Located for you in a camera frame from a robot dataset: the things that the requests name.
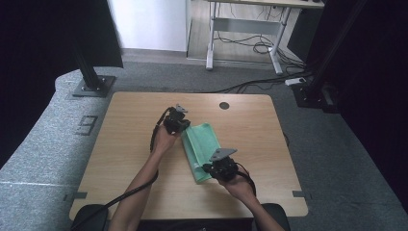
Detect white power strip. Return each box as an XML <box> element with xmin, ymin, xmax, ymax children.
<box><xmin>284</xmin><ymin>77</ymin><xmax>308</xmax><ymax>87</ymax></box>

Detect grey tape strip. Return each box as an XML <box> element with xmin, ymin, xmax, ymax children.
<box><xmin>63</xmin><ymin>192</ymin><xmax>89</xmax><ymax>202</ymax></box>

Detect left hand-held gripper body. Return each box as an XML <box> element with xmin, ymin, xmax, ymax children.
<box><xmin>163</xmin><ymin>103</ymin><xmax>189</xmax><ymax>135</ymax></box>

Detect black floor cables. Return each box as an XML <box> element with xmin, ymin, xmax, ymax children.
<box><xmin>211</xmin><ymin>6</ymin><xmax>314</xmax><ymax>94</ymax></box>

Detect person's dark clothing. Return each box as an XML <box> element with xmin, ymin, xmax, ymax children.
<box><xmin>69</xmin><ymin>202</ymin><xmax>292</xmax><ymax>231</ymax></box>

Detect black curtain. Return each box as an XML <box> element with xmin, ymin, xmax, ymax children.
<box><xmin>0</xmin><ymin>0</ymin><xmax>124</xmax><ymax>168</ymax></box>
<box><xmin>304</xmin><ymin>0</ymin><xmax>408</xmax><ymax>214</ymax></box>

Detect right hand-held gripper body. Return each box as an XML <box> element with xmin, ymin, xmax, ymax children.
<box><xmin>209</xmin><ymin>147</ymin><xmax>240</xmax><ymax>183</ymax></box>

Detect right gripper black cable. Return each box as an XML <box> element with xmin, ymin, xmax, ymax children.
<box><xmin>235</xmin><ymin>162</ymin><xmax>258</xmax><ymax>197</ymax></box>

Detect grey floor socket cover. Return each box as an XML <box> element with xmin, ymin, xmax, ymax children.
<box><xmin>75</xmin><ymin>115</ymin><xmax>99</xmax><ymax>137</ymax></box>

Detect black metal stand with base plate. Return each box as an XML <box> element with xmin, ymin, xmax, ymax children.
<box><xmin>71</xmin><ymin>47</ymin><xmax>117</xmax><ymax>98</ymax></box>

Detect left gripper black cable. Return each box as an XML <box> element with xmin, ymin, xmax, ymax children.
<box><xmin>70</xmin><ymin>107</ymin><xmax>171</xmax><ymax>231</ymax></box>

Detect person's right hand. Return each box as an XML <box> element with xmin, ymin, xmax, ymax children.
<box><xmin>217</xmin><ymin>174</ymin><xmax>256</xmax><ymax>202</ymax></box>

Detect person's left hand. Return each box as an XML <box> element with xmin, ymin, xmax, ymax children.
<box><xmin>153</xmin><ymin>124</ymin><xmax>182</xmax><ymax>156</ymax></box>

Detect green cloth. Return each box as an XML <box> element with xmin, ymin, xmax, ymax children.
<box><xmin>181</xmin><ymin>122</ymin><xmax>222</xmax><ymax>185</ymax></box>

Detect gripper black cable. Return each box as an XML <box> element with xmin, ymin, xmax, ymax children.
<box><xmin>235</xmin><ymin>162</ymin><xmax>258</xmax><ymax>197</ymax></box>
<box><xmin>70</xmin><ymin>107</ymin><xmax>171</xmax><ymax>231</ymax></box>

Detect white desk frame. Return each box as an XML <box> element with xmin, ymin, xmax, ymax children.
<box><xmin>205</xmin><ymin>0</ymin><xmax>325</xmax><ymax>76</ymax></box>

